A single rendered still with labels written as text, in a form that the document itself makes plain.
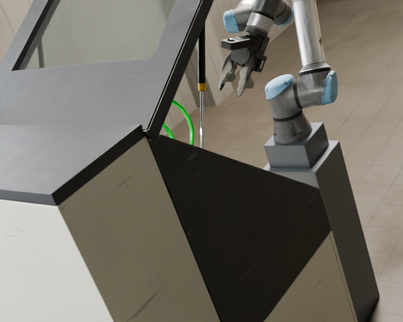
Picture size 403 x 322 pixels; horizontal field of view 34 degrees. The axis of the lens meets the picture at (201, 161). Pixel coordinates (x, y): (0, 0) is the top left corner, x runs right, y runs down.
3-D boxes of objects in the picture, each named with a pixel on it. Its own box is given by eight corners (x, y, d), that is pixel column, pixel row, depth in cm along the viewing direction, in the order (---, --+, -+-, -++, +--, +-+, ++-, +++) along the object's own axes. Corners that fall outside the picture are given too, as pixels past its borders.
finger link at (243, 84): (254, 100, 202) (258, 71, 204) (244, 95, 198) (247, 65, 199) (246, 100, 204) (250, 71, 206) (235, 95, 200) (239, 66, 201)
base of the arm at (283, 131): (284, 124, 266) (278, 103, 262) (318, 123, 257) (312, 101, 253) (267, 144, 256) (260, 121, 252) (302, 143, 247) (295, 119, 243)
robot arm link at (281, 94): (274, 107, 260) (265, 76, 254) (308, 101, 254) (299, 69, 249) (268, 121, 250) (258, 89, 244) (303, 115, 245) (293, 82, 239)
